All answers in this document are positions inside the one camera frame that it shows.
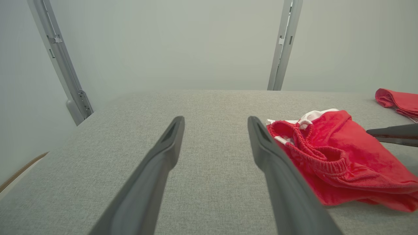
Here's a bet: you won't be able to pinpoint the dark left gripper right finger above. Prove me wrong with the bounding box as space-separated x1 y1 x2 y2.
247 116 344 235

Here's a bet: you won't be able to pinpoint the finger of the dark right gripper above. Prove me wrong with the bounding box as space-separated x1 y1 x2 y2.
375 136 418 148
365 123 418 139

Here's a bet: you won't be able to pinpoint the red shorts with white stripes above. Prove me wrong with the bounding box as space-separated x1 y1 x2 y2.
266 108 418 213

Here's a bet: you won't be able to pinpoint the grey partition post with foot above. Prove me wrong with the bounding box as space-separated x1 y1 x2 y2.
27 0 94 127

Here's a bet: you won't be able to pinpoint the grey double partition post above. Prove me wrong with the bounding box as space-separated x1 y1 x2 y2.
267 0 304 91

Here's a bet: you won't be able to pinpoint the red basketball jersey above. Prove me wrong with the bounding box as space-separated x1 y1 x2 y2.
375 88 418 123

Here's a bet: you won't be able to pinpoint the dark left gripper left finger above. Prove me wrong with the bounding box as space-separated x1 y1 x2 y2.
88 116 186 235

